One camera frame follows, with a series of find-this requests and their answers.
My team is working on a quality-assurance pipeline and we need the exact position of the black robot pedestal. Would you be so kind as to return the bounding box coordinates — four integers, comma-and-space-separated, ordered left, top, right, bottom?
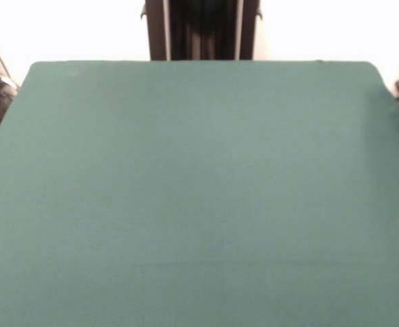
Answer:
140, 0, 262, 61

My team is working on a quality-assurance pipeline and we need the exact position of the dark green table cloth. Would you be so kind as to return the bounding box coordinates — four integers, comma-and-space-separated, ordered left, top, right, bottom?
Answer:
0, 60, 399, 327

